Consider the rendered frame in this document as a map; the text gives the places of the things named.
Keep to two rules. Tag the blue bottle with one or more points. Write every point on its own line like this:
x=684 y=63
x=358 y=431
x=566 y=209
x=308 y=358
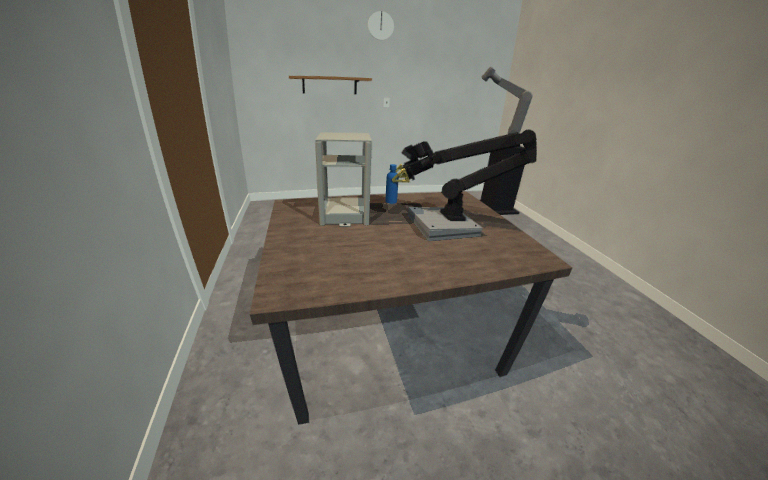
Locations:
x=391 y=187

